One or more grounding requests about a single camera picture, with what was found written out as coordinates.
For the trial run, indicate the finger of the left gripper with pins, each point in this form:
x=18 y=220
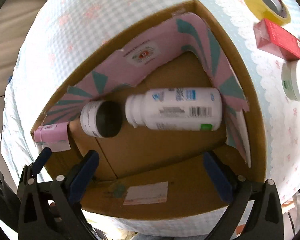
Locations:
x=40 y=162

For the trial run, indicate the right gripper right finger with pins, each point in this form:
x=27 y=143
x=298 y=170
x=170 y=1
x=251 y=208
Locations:
x=265 y=220

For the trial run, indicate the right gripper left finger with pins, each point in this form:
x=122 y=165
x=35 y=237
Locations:
x=52 y=210

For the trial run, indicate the white jar black lid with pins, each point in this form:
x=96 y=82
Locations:
x=101 y=119

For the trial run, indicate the cardboard box pink flaps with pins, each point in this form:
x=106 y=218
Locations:
x=147 y=174

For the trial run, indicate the white pill bottle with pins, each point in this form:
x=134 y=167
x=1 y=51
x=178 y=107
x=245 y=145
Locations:
x=177 y=109

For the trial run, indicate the large white lid jar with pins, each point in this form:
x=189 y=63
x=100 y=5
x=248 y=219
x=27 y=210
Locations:
x=291 y=79

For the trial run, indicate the red rectangular carton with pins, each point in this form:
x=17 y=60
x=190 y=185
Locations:
x=275 y=40

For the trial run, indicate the yellow tape roll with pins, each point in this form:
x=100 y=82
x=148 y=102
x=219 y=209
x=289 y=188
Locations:
x=261 y=11

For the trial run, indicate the small silver red tin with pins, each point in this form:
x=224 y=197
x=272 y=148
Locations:
x=276 y=6

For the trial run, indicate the beige curtain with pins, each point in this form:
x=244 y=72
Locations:
x=16 y=18

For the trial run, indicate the blue checkered bed cover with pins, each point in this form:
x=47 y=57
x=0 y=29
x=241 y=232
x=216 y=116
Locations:
x=65 y=33

